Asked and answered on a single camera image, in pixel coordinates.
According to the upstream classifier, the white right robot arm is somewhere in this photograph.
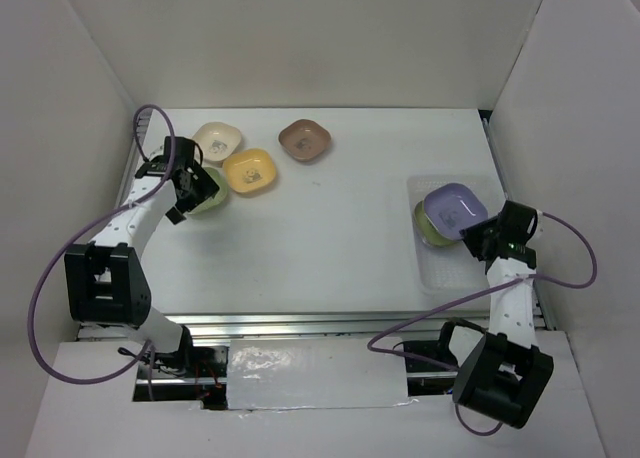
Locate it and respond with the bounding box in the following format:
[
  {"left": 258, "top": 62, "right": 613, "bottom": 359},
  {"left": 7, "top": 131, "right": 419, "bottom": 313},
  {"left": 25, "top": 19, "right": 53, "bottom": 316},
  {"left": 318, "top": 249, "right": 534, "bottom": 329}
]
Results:
[{"left": 435, "top": 201, "right": 554, "bottom": 429}]

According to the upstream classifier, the white cover panel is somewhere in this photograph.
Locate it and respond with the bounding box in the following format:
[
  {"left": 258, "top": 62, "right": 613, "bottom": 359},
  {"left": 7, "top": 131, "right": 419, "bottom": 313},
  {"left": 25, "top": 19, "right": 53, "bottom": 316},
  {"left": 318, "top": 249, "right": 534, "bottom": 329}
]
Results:
[{"left": 226, "top": 338, "right": 409, "bottom": 411}]

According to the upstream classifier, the purple plate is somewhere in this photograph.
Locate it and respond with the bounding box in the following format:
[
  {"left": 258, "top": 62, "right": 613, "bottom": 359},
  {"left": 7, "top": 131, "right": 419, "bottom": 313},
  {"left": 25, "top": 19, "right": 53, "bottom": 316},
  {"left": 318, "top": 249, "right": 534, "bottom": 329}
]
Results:
[{"left": 422, "top": 183, "right": 489, "bottom": 241}]

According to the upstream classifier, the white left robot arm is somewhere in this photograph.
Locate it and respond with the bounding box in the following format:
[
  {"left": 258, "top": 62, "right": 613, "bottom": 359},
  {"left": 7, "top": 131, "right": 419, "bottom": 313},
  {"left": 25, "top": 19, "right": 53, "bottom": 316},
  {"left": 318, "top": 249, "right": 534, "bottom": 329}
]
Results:
[{"left": 64, "top": 137, "right": 219, "bottom": 377}]

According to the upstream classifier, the cream plate back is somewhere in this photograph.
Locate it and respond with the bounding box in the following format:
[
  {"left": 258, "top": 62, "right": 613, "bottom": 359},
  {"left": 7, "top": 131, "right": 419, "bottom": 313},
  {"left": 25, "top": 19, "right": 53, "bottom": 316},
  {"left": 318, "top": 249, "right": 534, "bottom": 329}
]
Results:
[{"left": 192, "top": 122, "right": 243, "bottom": 166}]

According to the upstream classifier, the yellow plate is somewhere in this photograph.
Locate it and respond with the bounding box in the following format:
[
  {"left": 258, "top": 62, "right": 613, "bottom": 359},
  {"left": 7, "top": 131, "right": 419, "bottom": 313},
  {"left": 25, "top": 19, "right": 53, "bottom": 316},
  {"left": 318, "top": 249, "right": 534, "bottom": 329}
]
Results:
[{"left": 223, "top": 148, "right": 278, "bottom": 194}]

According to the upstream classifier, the clear plastic bin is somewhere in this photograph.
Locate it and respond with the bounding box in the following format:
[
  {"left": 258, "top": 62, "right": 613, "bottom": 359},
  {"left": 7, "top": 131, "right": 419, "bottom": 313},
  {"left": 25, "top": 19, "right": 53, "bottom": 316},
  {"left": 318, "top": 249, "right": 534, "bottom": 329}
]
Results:
[{"left": 405, "top": 174, "right": 505, "bottom": 300}]

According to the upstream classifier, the green plate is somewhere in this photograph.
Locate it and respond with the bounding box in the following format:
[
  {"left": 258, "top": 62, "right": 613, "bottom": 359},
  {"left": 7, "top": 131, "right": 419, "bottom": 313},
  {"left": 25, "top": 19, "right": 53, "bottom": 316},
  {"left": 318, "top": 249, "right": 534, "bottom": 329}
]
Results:
[
  {"left": 189, "top": 166, "right": 230, "bottom": 215},
  {"left": 413, "top": 201, "right": 461, "bottom": 248}
]

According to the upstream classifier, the brown plate back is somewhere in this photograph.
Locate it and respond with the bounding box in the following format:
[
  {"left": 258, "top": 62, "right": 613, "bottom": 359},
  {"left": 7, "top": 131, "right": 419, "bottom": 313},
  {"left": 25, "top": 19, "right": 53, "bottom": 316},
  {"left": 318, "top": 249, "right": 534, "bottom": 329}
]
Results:
[{"left": 278, "top": 119, "right": 332, "bottom": 162}]

